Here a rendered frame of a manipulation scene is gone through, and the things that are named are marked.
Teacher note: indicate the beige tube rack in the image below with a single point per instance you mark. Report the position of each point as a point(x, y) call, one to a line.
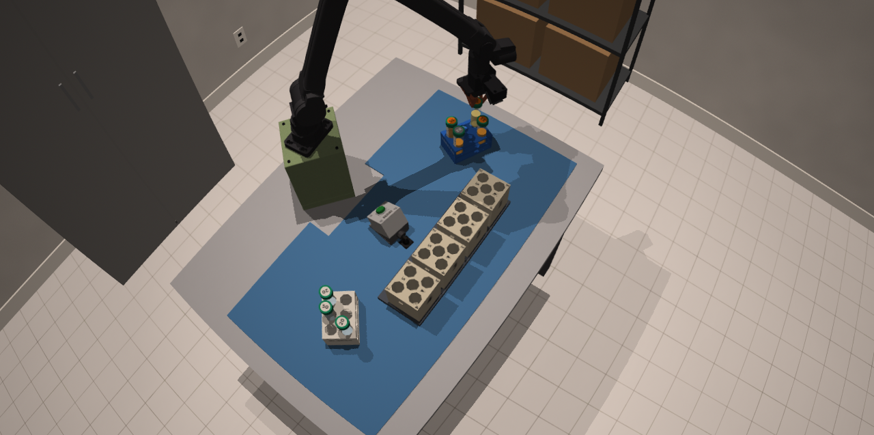
point(346, 306)

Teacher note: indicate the beige block with holes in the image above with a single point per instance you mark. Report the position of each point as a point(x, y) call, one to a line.
point(441, 260)
point(487, 193)
point(463, 219)
point(413, 285)

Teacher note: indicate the blue bench mat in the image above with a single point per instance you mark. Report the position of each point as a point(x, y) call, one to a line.
point(367, 383)

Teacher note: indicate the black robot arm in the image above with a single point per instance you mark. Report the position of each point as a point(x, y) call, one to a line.
point(308, 123)

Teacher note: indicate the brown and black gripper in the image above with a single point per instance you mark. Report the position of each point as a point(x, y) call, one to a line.
point(470, 94)

